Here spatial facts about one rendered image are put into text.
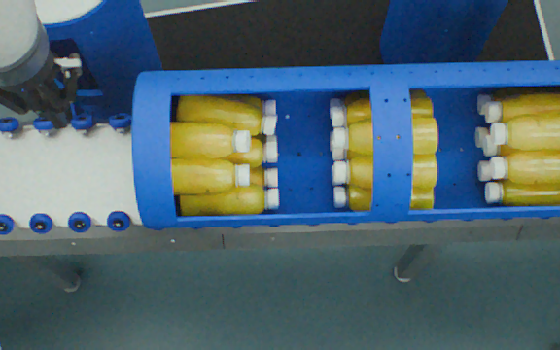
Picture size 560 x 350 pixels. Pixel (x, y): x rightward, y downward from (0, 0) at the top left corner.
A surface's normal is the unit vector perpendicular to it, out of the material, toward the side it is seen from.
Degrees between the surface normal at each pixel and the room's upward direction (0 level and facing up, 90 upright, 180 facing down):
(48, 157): 0
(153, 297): 0
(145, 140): 9
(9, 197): 0
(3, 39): 89
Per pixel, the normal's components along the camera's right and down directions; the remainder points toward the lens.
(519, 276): 0.00, -0.25
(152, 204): 0.03, 0.65
